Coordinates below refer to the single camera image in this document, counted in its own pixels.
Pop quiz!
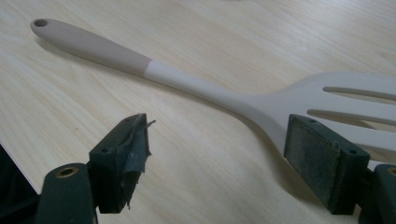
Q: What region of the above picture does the white slotted silicone spatula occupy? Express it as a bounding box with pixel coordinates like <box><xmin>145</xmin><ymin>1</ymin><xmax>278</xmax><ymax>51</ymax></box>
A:
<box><xmin>30</xmin><ymin>18</ymin><xmax>396</xmax><ymax>165</ymax></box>

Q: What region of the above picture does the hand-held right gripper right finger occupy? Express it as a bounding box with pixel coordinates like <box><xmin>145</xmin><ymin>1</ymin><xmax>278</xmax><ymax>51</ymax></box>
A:
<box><xmin>283</xmin><ymin>114</ymin><xmax>372</xmax><ymax>216</ymax></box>

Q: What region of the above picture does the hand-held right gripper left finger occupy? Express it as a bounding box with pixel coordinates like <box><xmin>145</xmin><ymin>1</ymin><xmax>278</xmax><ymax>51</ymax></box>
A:
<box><xmin>88</xmin><ymin>113</ymin><xmax>157</xmax><ymax>215</ymax></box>

